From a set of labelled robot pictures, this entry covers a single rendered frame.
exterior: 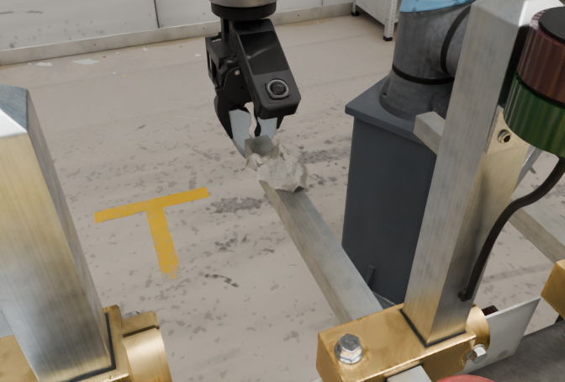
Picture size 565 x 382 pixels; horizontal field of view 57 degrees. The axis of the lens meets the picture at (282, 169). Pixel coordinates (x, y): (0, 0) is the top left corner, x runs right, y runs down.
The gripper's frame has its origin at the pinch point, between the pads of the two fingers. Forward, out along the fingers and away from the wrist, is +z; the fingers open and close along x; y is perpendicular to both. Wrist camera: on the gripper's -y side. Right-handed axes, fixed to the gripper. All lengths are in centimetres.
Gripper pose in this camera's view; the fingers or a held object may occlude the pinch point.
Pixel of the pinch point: (254, 156)
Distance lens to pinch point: 66.6
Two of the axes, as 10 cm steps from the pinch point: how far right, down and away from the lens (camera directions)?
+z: -0.1, 7.8, 6.2
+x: -9.3, 2.2, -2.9
